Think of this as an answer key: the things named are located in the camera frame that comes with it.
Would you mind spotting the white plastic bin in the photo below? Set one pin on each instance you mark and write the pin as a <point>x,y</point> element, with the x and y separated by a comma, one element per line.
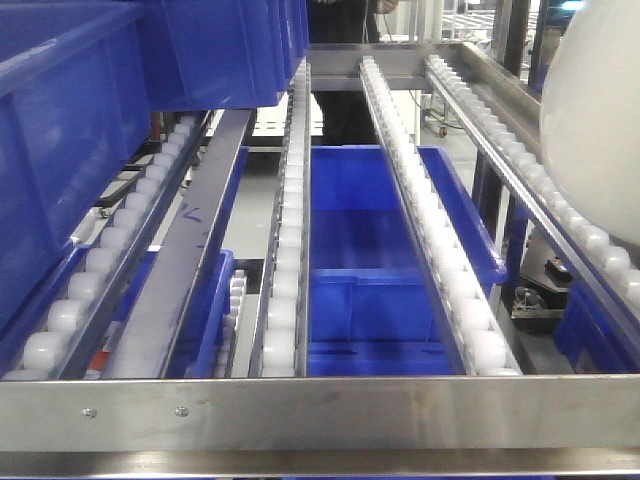
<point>589,120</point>

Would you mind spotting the steel divider rail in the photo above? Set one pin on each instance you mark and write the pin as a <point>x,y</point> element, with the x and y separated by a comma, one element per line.
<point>188,253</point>

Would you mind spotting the blue crate lower right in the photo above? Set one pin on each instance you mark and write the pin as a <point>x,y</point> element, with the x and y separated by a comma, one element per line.
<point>587,339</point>

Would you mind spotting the white roller track centre right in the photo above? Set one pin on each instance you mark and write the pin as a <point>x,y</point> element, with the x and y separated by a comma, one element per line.
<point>468,328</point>

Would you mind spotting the white roller track far right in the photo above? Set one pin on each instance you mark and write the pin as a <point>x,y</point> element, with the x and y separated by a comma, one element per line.
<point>500,113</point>

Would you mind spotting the white roller track far left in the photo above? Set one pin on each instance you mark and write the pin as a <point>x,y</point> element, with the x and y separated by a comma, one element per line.
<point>62,332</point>

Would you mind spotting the white roller track centre left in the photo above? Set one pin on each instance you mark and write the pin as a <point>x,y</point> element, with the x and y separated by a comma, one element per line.
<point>281,336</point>

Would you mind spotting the blue crate lower layer centre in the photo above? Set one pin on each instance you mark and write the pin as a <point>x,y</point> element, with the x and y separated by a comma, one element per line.
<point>370,313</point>

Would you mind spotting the white roller track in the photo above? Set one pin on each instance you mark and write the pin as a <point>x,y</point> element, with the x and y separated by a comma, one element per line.
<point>468,328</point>
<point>281,336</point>
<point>62,332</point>
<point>500,113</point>

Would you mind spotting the person in dark clothes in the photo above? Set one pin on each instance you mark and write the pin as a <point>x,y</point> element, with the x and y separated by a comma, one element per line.
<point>340,28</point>

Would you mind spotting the large blue crate front left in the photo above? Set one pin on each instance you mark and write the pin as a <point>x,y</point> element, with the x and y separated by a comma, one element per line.
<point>73,110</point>

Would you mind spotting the stainless steel shelf frame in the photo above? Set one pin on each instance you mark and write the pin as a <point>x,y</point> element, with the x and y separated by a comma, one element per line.
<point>159,427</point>

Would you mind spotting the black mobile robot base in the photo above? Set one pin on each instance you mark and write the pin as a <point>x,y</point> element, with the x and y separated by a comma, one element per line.
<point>541,294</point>

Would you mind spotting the blue crate upper rear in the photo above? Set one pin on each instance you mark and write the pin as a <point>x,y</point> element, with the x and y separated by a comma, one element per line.
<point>203,55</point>

